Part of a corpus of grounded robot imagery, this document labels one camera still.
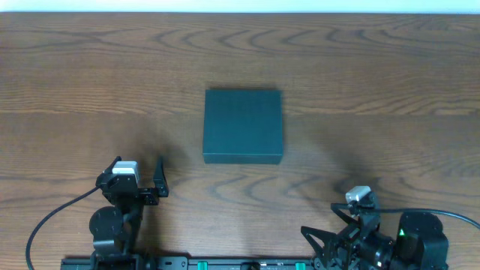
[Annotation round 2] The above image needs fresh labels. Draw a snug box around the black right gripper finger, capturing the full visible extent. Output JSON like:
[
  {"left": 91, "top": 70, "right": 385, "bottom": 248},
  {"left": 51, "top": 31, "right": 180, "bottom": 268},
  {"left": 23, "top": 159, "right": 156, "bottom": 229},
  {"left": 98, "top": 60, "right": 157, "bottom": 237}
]
[
  {"left": 330, "top": 203, "right": 359, "bottom": 224},
  {"left": 301, "top": 226, "right": 338, "bottom": 263}
]

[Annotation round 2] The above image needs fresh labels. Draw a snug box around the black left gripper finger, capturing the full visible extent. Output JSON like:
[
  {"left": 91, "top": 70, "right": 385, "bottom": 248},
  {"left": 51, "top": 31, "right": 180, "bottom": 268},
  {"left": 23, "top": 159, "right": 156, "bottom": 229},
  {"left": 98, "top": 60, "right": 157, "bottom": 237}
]
[
  {"left": 104, "top": 156, "right": 122, "bottom": 174},
  {"left": 153, "top": 157, "right": 170, "bottom": 197}
]

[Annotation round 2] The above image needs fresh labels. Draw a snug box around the dark green gift box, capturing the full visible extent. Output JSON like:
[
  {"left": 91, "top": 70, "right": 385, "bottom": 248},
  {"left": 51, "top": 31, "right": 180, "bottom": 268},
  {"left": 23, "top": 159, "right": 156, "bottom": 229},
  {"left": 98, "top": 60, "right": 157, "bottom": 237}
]
[{"left": 202, "top": 88, "right": 284, "bottom": 164}]

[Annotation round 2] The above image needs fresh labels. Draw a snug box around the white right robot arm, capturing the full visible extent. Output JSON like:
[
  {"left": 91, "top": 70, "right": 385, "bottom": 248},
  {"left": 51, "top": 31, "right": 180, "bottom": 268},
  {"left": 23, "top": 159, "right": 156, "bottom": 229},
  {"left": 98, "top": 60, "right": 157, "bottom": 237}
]
[{"left": 301, "top": 186, "right": 449, "bottom": 269}]

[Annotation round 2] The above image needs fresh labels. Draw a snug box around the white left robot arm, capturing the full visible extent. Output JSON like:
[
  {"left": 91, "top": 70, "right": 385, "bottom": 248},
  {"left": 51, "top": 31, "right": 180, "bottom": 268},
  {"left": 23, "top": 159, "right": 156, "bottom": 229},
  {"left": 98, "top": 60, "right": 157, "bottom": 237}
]
[{"left": 89, "top": 156, "right": 169, "bottom": 270}]

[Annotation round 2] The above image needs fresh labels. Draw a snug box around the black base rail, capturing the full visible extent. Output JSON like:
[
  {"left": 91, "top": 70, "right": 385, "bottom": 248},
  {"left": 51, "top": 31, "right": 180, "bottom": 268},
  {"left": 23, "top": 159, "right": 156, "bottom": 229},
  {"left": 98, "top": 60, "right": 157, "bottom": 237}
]
[{"left": 60, "top": 256, "right": 315, "bottom": 270}]

